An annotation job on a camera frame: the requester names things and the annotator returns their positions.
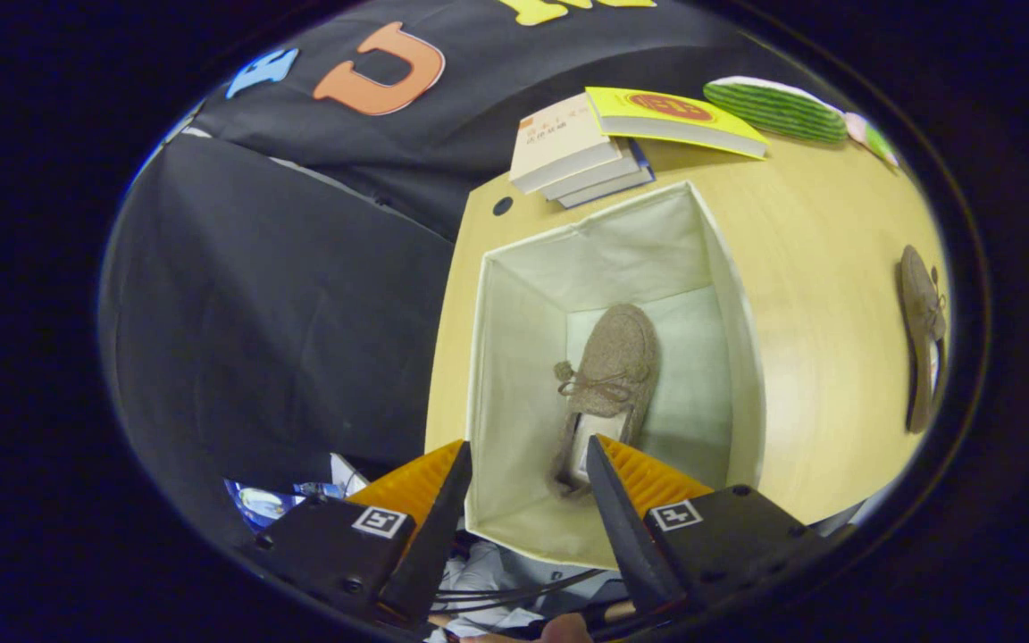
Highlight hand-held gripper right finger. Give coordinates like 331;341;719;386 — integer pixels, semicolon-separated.
586;434;841;619

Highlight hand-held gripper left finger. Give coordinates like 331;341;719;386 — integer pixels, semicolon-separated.
249;438;473;628

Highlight brown fuzzy shoe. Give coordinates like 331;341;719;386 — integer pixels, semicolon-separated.
550;304;660;497
899;245;950;435

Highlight foldable fabric storage box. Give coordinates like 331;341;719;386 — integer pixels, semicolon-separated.
464;181;766;570

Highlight white paper sheet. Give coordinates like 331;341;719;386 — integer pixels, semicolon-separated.
330;453;371;497

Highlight blue printed packet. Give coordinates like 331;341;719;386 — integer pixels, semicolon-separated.
224;478;346;534

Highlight blue cover book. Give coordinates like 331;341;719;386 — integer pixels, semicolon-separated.
557;138;657;210

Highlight white cover book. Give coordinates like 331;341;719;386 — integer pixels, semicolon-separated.
540;147;641;203

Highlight beige cover book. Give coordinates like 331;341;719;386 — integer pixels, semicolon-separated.
509;94;623;195

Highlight yellow book with red oval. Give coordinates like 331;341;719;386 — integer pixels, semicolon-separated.
585;87;770;160

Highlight watermelon slice plush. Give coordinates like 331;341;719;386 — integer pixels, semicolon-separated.
704;76;848;145

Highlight green and pink plush toy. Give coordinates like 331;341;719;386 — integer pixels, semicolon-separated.
843;112;901;169

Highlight black cables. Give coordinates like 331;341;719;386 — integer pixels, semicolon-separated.
432;570;609;617

